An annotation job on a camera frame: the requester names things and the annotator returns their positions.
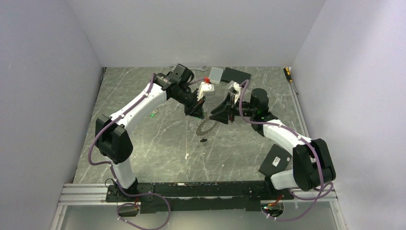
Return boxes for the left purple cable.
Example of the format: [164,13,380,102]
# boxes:
[88,73,207,230]

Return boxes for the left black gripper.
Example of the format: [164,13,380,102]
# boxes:
[172,86,206,120]

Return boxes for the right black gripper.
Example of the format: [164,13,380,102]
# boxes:
[209,93,256,125]

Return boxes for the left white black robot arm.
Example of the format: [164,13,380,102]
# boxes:
[89,64,214,201]

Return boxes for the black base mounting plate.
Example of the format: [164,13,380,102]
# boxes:
[106,180,293,214]

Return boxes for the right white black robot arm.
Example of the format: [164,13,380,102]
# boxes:
[209,88,336,199]

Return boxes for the black flat rectangular box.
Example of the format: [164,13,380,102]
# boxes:
[221,67,251,84]

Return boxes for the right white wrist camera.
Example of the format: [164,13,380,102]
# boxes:
[227,80,241,97]

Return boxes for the silver open-end wrench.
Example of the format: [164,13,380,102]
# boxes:
[188,66,208,72]

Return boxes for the yellow black screwdriver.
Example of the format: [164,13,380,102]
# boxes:
[283,67,299,95]

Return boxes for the aluminium extrusion rail frame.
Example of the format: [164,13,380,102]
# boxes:
[51,184,348,230]

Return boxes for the translucent white plastic box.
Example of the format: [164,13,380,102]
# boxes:
[208,67,224,84]

